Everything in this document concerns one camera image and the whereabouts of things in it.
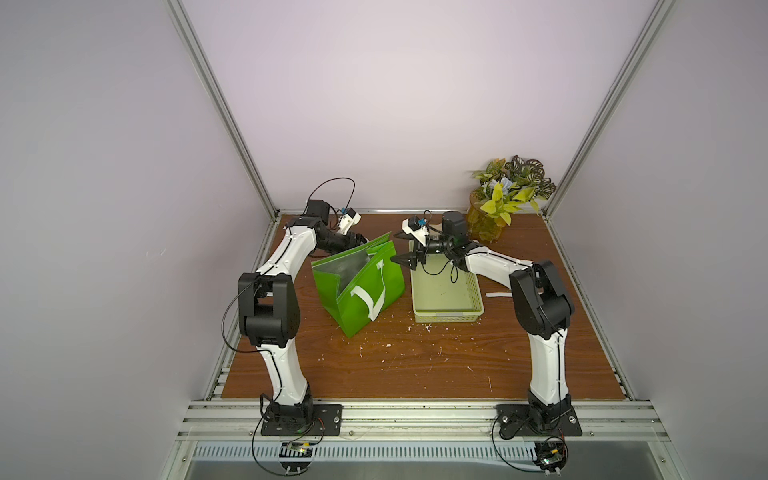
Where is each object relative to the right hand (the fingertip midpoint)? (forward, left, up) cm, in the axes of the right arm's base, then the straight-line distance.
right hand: (395, 240), depth 88 cm
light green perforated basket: (-7, -16, -18) cm, 25 cm away
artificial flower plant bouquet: (+18, -37, +7) cm, 42 cm away
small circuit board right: (-50, -39, -20) cm, 66 cm away
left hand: (-1, +8, -2) cm, 8 cm away
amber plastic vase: (+17, -31, -13) cm, 38 cm away
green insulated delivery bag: (-16, +9, +2) cm, 18 cm away
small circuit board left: (-52, +24, -22) cm, 61 cm away
